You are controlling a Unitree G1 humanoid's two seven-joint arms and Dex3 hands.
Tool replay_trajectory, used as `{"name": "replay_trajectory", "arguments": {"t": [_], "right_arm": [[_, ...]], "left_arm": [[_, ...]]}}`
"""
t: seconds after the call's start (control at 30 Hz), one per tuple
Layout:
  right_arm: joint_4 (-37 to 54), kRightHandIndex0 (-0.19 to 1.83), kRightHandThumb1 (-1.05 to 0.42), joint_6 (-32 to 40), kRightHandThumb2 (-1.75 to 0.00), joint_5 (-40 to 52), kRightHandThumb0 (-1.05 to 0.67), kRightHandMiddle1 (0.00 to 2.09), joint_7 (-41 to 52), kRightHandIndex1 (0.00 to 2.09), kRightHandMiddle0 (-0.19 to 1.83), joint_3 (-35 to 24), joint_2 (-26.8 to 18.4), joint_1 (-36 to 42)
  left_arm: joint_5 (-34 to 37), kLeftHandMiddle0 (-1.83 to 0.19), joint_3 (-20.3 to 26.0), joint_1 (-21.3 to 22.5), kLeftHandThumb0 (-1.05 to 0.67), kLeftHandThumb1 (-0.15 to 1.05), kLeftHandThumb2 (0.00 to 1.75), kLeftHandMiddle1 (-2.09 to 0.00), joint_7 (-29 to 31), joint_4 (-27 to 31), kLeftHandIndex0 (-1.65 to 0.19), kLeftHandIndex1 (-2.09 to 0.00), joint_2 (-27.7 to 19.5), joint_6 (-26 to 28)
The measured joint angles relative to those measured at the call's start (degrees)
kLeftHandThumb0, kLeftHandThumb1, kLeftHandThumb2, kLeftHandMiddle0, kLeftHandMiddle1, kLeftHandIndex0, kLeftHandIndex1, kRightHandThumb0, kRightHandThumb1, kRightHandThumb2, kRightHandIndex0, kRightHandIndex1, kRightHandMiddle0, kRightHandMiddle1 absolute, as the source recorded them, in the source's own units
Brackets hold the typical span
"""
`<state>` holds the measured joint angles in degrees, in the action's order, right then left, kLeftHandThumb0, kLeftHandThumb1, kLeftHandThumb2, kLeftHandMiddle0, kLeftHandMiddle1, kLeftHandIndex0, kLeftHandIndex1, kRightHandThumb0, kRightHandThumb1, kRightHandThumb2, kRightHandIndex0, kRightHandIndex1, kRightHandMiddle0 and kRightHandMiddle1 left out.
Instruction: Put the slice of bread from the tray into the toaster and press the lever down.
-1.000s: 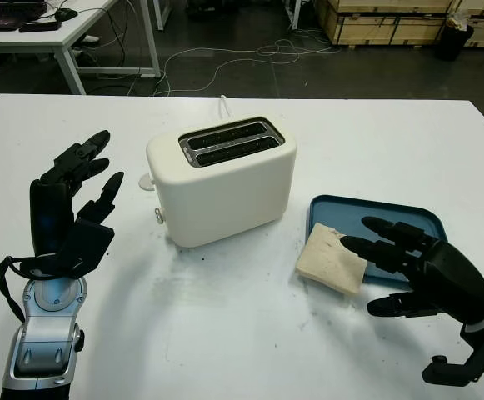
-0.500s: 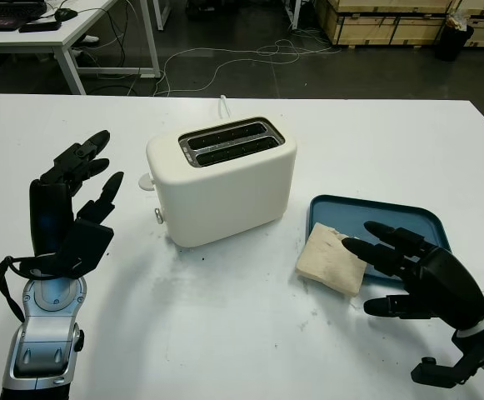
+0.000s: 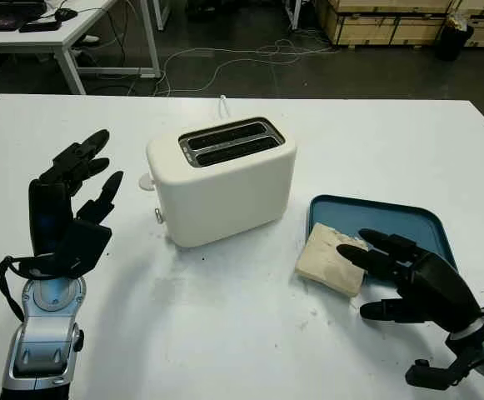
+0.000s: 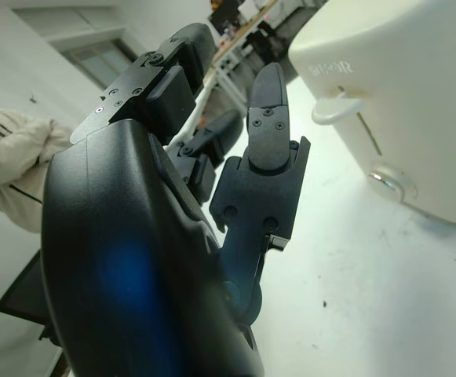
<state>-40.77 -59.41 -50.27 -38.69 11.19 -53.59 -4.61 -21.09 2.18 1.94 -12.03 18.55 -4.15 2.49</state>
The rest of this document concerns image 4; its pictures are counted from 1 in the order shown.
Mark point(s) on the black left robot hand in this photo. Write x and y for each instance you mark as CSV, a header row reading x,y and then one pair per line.
x,y
133,235

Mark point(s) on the cream toaster lever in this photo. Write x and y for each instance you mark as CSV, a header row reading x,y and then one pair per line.
x,y
335,110

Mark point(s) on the silver toaster dial knob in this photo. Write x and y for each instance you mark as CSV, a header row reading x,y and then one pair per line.
x,y
390,178

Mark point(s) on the cream two-slot toaster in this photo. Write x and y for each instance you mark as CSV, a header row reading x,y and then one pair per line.
x,y
420,110

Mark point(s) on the black flat panel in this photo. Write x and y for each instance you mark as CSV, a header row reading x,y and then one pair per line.
x,y
23,290

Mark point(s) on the person in beige jacket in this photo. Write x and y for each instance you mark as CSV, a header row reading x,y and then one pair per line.
x,y
12,165

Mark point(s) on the long workbench with clutter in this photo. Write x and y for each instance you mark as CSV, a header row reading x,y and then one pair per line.
x,y
243,47

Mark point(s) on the grey door with frame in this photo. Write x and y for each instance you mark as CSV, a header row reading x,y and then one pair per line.
x,y
94,55

